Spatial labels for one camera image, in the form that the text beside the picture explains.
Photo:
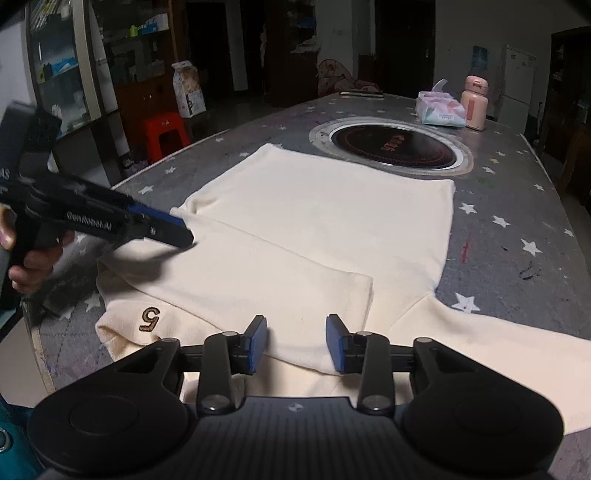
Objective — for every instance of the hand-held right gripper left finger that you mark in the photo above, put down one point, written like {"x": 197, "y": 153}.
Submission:
{"x": 257, "y": 344}

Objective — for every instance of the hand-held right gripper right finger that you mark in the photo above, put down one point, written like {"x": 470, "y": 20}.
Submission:
{"x": 334, "y": 344}

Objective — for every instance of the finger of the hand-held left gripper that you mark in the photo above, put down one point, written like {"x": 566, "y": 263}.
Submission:
{"x": 171, "y": 236}
{"x": 159, "y": 218}

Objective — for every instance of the cream sweater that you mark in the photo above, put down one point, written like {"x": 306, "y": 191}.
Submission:
{"x": 323, "y": 221}

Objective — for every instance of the person's left hand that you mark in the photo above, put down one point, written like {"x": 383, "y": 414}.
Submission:
{"x": 39, "y": 267}

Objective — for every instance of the red plastic stool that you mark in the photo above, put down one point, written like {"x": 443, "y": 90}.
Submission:
{"x": 164, "y": 134}

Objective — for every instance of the white paper bag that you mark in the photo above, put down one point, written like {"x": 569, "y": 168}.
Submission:
{"x": 188, "y": 90}

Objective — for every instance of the wooden display shelf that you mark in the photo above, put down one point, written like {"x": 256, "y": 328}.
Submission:
{"x": 138, "y": 83}

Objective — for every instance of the glass display cabinet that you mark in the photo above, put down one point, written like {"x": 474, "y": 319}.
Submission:
{"x": 60, "y": 69}

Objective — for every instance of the round built-in induction hob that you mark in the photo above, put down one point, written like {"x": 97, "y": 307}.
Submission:
{"x": 392, "y": 147}

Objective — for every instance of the grey star-printed tablecloth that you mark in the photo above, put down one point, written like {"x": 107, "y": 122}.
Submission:
{"x": 508, "y": 230}

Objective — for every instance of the black phone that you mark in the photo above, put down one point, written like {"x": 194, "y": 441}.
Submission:
{"x": 362, "y": 93}

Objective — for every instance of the person's teal jacket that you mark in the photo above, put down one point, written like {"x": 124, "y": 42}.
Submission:
{"x": 16, "y": 443}

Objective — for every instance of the soft tissue pack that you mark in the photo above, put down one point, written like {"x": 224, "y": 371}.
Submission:
{"x": 441, "y": 113}

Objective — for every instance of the pink thermos bottle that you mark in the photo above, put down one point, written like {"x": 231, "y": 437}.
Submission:
{"x": 474, "y": 104}

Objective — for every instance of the dark wooden door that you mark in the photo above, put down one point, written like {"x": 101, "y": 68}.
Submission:
{"x": 404, "y": 46}

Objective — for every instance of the white fridge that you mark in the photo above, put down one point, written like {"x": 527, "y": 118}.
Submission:
{"x": 519, "y": 78}

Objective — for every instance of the dark wooden shelf cabinet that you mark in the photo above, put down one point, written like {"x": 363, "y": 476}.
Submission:
{"x": 570, "y": 69}

